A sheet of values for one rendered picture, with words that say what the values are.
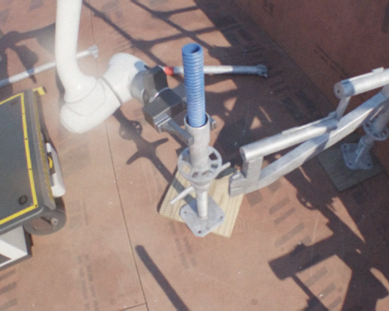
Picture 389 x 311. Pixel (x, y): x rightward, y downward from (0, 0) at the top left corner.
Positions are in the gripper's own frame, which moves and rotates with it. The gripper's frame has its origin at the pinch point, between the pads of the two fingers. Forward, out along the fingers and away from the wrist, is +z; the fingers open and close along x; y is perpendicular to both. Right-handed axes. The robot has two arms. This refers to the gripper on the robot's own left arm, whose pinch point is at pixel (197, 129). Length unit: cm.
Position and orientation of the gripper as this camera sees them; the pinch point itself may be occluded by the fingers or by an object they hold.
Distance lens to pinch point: 64.6
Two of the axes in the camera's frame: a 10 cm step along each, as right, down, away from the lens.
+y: 0.5, 5.6, 8.3
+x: -7.5, 5.7, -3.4
